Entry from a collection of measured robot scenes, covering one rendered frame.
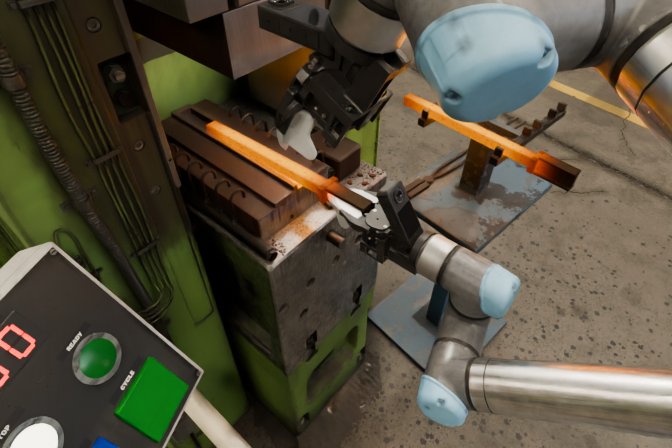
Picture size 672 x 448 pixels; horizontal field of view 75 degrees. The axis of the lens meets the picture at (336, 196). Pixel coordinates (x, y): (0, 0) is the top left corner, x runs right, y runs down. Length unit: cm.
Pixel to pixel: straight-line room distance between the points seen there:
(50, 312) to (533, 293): 183
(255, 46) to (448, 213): 76
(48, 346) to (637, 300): 211
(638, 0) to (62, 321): 60
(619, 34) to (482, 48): 11
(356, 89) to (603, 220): 221
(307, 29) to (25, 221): 51
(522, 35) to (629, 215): 242
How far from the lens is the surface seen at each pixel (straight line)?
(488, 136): 108
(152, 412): 66
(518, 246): 225
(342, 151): 100
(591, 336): 208
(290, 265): 90
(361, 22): 39
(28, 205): 77
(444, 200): 129
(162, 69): 119
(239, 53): 67
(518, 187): 140
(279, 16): 49
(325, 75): 47
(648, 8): 35
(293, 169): 89
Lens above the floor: 158
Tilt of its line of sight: 43 degrees down
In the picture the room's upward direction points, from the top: straight up
